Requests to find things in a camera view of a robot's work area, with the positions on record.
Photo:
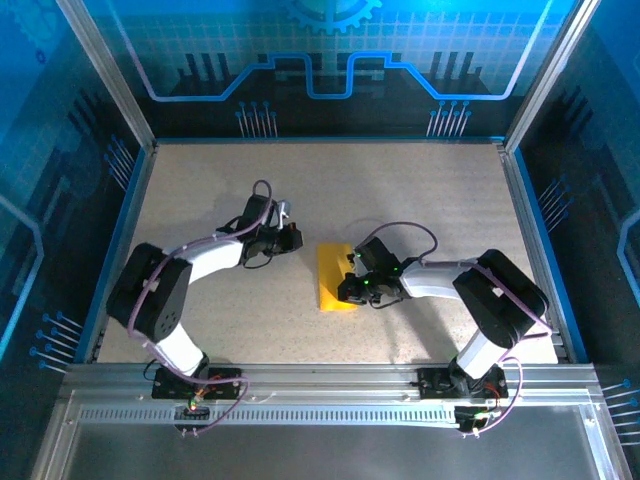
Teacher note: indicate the yellow paper sheet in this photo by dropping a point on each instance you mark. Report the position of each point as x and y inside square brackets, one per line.
[330, 270]

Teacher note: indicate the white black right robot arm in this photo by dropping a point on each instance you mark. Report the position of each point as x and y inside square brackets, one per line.
[500, 300]

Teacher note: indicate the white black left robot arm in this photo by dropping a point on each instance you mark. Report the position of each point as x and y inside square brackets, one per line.
[150, 295]

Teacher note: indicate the grey metal sheet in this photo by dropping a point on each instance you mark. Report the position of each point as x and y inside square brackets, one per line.
[325, 455]

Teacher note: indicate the blue table edge strip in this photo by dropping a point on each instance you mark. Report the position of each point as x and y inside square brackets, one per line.
[540, 225]
[120, 250]

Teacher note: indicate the small electronics board with LEDs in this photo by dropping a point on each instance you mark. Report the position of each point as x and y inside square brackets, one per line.
[472, 419]
[192, 411]

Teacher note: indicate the blue gear print panel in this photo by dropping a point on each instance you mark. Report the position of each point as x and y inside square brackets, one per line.
[325, 30]

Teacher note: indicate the blue circuit print side panel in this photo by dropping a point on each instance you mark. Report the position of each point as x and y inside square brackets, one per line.
[40, 150]
[600, 150]

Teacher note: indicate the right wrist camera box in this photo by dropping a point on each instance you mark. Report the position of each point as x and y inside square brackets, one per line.
[351, 264]

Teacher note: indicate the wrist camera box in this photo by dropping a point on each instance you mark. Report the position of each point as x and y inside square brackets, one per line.
[351, 264]
[284, 210]

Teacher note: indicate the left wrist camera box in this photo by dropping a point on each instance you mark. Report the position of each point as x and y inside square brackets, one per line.
[284, 210]

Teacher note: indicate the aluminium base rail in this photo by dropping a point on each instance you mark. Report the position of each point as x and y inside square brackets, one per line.
[325, 380]

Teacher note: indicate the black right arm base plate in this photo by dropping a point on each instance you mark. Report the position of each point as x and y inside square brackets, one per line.
[430, 385]

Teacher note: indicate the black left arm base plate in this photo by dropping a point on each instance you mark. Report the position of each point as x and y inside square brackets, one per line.
[227, 385]

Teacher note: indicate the aluminium table side rail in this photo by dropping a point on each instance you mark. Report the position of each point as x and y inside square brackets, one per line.
[520, 200]

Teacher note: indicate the aluminium frame post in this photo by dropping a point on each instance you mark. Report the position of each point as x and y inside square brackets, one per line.
[111, 75]
[550, 75]

